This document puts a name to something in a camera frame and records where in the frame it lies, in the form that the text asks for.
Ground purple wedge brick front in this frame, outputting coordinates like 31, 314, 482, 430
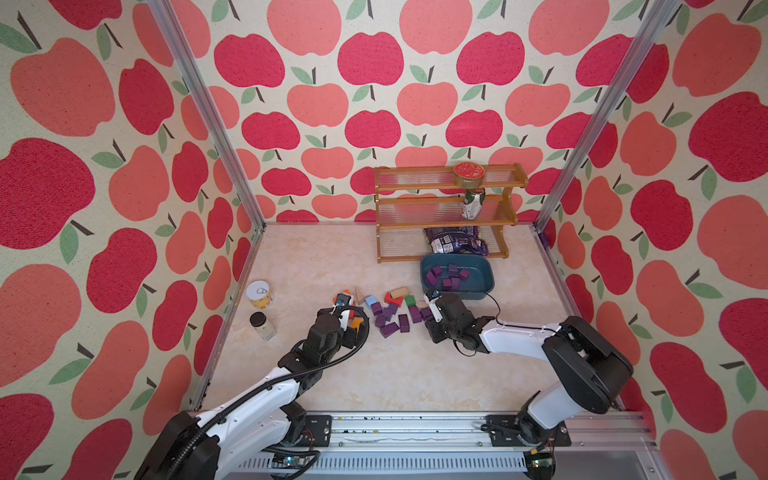
425, 272, 438, 287

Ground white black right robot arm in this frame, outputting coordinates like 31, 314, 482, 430
425, 290, 634, 448

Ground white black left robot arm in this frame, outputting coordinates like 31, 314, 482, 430
135, 294, 370, 479

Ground teal storage bin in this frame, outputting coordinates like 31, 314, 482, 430
420, 254, 495, 300

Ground purple upright brick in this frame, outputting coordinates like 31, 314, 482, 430
408, 306, 423, 323

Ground tan short block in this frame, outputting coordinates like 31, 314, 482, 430
389, 287, 410, 298

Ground long purple brick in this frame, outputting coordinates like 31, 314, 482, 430
379, 323, 400, 338

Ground red block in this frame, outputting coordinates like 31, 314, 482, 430
385, 292, 403, 306

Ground glass jar black lid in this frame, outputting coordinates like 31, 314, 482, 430
249, 311, 276, 341

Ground purple snack bag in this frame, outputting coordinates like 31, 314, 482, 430
424, 226, 490, 256

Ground yellow peach tin can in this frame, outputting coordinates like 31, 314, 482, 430
245, 280, 273, 310

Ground small green white bottle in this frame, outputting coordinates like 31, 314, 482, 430
462, 188, 486, 221

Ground orange wooden shelf rack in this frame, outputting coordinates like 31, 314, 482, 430
374, 164, 528, 263

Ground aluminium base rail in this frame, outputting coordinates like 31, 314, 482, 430
221, 410, 655, 480

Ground aluminium left corner post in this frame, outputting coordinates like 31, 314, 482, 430
146, 0, 267, 232

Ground aluminium corner post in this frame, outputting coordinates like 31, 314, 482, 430
531, 0, 682, 236
146, 0, 267, 232

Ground aluminium right corner post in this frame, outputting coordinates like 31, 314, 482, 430
531, 0, 682, 236

